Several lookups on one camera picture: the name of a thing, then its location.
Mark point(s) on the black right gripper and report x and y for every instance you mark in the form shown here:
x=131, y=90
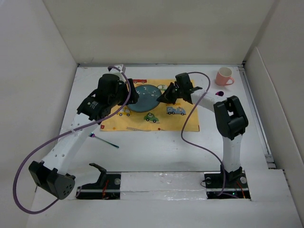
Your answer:
x=166, y=96

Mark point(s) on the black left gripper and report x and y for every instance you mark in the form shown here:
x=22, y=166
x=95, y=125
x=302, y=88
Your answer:
x=133, y=96

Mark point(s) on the yellow car-print cloth placemat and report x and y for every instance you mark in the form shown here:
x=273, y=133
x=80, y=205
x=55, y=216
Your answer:
x=165, y=117

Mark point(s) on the teal ceramic plate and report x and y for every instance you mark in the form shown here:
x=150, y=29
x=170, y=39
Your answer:
x=148, y=95

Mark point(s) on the purple metallic spoon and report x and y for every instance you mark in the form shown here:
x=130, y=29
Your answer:
x=220, y=93

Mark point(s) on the pink ceramic mug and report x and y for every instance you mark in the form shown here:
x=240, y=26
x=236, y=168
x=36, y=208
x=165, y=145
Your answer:
x=224, y=77

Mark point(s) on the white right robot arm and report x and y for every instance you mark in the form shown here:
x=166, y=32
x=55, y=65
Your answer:
x=231, y=120

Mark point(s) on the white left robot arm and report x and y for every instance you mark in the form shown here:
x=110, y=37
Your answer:
x=50, y=173

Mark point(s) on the iridescent purple fork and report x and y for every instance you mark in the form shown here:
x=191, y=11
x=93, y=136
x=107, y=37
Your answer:
x=92, y=135

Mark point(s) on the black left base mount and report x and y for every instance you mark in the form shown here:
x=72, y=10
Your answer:
x=105, y=187

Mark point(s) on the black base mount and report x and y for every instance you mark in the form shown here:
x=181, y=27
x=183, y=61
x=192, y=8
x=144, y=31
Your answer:
x=233, y=185
x=105, y=187

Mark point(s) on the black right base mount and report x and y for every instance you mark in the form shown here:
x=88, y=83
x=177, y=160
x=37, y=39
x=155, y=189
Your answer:
x=233, y=185

